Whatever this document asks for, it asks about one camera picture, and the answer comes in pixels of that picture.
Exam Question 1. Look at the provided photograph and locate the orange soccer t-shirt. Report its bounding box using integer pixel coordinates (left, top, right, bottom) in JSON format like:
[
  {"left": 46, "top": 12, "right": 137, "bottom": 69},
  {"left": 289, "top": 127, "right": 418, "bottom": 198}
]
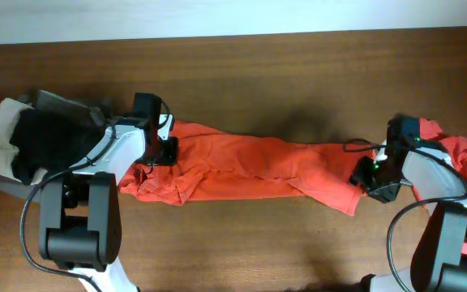
[{"left": 118, "top": 122, "right": 374, "bottom": 216}]

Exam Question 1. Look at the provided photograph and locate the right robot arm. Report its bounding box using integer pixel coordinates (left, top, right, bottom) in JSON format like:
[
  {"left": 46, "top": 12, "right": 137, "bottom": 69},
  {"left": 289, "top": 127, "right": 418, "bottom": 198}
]
[{"left": 350, "top": 114, "right": 467, "bottom": 292}]

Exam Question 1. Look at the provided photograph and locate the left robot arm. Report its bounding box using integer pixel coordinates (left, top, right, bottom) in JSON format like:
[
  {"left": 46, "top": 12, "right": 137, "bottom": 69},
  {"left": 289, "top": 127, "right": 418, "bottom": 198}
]
[{"left": 37, "top": 92, "right": 178, "bottom": 291}]

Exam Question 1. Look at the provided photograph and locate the grey folded garment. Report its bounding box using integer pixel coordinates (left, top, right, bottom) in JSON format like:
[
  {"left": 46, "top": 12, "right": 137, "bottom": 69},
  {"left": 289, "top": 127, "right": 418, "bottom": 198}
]
[{"left": 0, "top": 90, "right": 113, "bottom": 200}]

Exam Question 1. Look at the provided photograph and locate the beige folded garment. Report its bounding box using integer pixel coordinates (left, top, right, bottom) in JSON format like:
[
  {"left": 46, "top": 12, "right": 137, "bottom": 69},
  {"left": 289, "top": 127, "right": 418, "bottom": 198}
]
[{"left": 0, "top": 98, "right": 60, "bottom": 185}]

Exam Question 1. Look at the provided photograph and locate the left black cable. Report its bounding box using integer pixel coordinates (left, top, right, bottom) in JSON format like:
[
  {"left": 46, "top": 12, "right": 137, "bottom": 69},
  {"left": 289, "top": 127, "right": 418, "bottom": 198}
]
[{"left": 19, "top": 99, "right": 173, "bottom": 292}]

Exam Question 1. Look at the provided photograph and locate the black cable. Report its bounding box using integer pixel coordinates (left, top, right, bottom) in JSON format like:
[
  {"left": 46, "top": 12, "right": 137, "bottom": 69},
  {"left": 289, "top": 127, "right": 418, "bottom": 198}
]
[
  {"left": 19, "top": 99, "right": 173, "bottom": 292},
  {"left": 341, "top": 137, "right": 467, "bottom": 292}
]

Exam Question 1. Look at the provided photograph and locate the right black cable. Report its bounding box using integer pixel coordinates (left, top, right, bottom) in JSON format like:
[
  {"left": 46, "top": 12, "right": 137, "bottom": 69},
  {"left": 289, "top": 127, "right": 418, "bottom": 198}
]
[{"left": 341, "top": 137, "right": 467, "bottom": 292}]

